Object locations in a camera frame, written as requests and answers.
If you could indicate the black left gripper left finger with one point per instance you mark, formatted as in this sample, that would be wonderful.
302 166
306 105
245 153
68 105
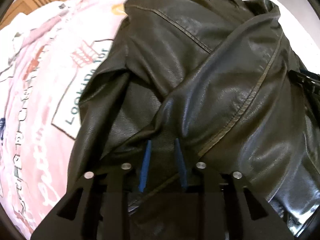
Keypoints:
99 196

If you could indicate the pink patterned bed sheet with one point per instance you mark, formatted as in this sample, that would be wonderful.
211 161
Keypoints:
47 60

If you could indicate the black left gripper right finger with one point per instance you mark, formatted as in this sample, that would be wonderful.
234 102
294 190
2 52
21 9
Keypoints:
223 206

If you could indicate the black leather jacket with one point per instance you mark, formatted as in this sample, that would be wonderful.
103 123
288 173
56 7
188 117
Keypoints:
214 75

